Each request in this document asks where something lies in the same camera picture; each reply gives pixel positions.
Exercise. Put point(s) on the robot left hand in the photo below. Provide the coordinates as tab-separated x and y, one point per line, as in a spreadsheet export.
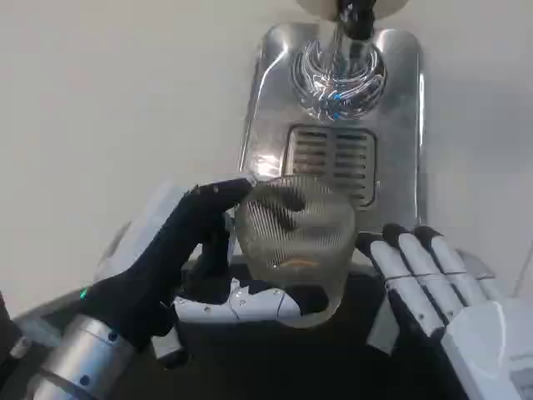
137	287

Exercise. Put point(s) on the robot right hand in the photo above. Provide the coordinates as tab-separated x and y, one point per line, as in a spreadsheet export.
470	333

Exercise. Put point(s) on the clear ribbed glass cup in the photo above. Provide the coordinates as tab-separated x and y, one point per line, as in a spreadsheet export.
291	250

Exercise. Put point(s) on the robot left arm silver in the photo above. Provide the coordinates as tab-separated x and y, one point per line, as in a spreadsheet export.
83	358

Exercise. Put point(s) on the steel drip tray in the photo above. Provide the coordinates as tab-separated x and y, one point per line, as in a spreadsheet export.
399	125

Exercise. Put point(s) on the steel slotted tray grid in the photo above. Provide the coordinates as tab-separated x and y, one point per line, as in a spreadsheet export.
333	154

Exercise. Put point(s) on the black dispenser tap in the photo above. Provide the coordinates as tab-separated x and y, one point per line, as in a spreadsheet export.
358	16

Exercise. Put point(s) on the cream drink dispenser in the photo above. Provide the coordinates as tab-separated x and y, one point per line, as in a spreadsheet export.
391	6

